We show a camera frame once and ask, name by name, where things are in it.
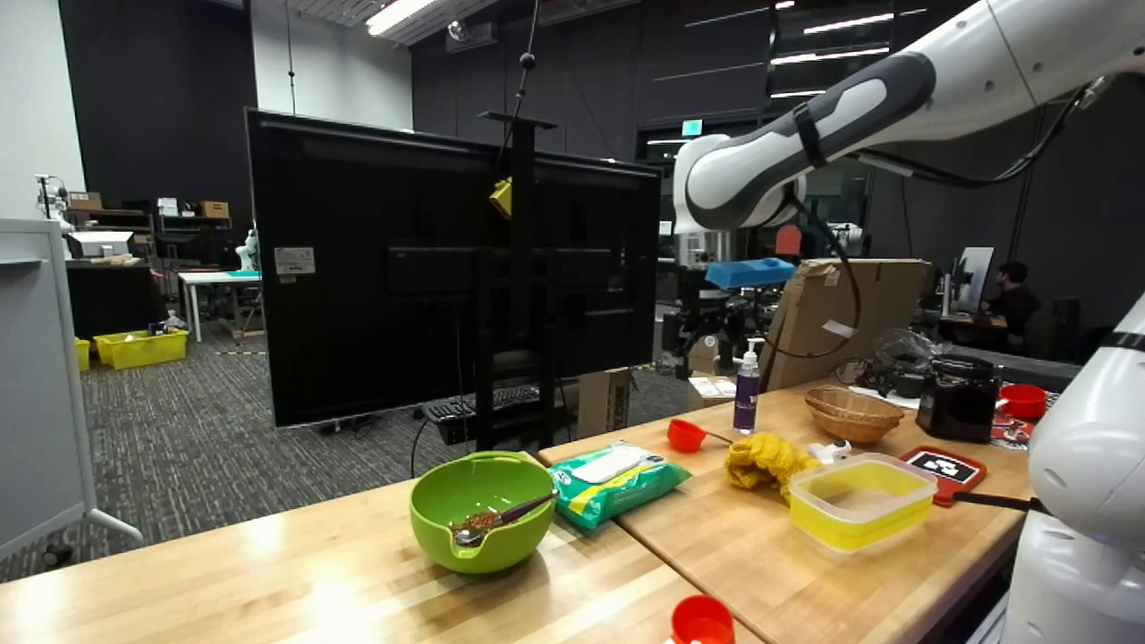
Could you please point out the woven wicker basket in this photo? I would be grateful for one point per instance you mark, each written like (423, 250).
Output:
(856, 418)

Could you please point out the green plastic bowl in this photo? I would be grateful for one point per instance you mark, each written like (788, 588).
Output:
(476, 542)

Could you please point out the yellow toy fruit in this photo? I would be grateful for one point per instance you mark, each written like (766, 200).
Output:
(766, 460)

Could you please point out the white cabinet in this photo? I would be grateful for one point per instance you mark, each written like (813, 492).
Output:
(41, 382)

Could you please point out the red round container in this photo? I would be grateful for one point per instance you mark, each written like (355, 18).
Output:
(1025, 404)

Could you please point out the yellow floor bin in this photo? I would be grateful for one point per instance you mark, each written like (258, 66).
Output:
(142, 347)

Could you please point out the ceiling light strip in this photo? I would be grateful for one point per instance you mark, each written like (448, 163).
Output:
(400, 17)

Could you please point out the large cardboard box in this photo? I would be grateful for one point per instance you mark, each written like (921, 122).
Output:
(835, 315)

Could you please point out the red tray with tag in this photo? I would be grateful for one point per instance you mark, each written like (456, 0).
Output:
(950, 472)

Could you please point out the seated person in black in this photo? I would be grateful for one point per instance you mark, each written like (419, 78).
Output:
(1011, 302)

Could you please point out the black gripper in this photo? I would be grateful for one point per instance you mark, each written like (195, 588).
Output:
(739, 314)

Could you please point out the white background table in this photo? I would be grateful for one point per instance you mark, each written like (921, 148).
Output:
(219, 291)

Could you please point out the purple hand sanitizer bottle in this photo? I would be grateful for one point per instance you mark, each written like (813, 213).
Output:
(745, 394)

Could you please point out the small white object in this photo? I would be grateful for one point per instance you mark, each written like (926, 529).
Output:
(829, 452)

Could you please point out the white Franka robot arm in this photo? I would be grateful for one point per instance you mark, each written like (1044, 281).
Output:
(764, 165)

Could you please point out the red measuring cup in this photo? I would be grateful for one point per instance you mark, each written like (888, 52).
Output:
(685, 433)
(702, 621)

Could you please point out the large black screen panel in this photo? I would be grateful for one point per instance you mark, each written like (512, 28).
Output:
(361, 272)

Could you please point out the black camera stand pole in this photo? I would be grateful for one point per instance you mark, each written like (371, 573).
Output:
(522, 272)

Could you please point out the green wet wipes packet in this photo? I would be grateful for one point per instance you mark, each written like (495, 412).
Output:
(615, 486)

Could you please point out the clear yellow tinted container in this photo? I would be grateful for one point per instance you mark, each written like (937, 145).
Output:
(862, 501)

